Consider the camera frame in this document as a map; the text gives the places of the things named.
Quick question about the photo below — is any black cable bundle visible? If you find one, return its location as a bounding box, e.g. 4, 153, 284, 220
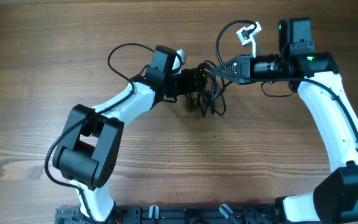
185, 59, 233, 118

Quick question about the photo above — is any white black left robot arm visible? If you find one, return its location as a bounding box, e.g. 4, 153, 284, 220
45, 45, 199, 223

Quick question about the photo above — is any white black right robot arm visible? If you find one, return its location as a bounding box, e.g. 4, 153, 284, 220
214, 18, 358, 223

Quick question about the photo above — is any black right camera cable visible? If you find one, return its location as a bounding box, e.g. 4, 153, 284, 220
215, 19, 358, 187

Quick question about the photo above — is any black camera cable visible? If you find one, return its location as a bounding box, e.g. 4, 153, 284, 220
215, 19, 358, 187
44, 42, 157, 224

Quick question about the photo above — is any black left camera cable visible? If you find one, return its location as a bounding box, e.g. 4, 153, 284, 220
44, 42, 157, 224

